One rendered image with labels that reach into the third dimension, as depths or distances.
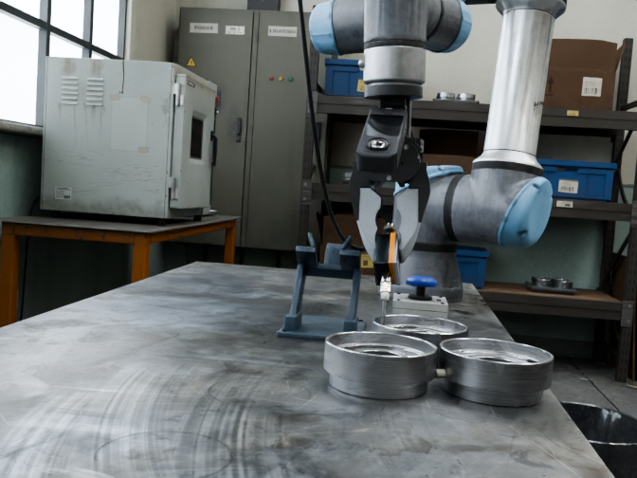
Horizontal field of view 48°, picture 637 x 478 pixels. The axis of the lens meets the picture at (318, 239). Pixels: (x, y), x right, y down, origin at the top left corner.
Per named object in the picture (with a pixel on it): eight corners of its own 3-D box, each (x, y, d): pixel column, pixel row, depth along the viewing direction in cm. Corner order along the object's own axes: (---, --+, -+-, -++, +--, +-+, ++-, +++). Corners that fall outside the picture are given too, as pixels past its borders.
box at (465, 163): (493, 194, 409) (499, 126, 407) (401, 188, 415) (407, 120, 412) (484, 193, 451) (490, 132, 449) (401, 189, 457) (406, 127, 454)
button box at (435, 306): (445, 340, 92) (449, 302, 91) (390, 335, 93) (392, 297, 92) (443, 328, 100) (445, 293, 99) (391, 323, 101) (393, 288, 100)
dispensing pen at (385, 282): (367, 321, 79) (376, 212, 90) (371, 343, 82) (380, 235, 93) (388, 321, 78) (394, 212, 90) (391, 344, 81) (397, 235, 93)
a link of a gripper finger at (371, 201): (381, 257, 94) (391, 187, 93) (375, 263, 88) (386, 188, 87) (357, 253, 94) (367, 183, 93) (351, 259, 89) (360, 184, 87)
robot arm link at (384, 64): (424, 45, 83) (354, 46, 85) (423, 85, 84) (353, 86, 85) (427, 55, 91) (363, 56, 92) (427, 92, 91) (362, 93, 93)
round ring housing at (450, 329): (477, 375, 75) (481, 336, 75) (376, 370, 74) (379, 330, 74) (451, 351, 85) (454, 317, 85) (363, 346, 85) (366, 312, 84)
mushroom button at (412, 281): (434, 317, 93) (437, 279, 93) (403, 315, 94) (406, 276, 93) (433, 312, 97) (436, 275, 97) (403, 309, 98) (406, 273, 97)
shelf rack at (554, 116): (628, 384, 402) (664, 18, 387) (288, 352, 424) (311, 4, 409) (600, 360, 458) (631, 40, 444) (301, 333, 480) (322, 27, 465)
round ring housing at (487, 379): (509, 376, 75) (513, 337, 75) (573, 408, 65) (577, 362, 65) (417, 377, 72) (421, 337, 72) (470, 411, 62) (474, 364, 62)
